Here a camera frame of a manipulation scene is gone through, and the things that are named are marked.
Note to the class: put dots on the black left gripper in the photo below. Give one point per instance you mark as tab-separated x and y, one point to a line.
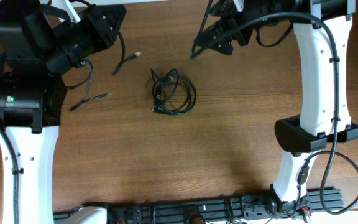
103	28

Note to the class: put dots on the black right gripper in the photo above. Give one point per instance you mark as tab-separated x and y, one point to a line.
234	33

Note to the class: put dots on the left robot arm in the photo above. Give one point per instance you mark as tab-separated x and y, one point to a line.
41	42

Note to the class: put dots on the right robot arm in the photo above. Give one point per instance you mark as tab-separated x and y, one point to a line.
322	30

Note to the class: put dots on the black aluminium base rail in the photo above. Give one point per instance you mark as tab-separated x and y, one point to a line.
229	210

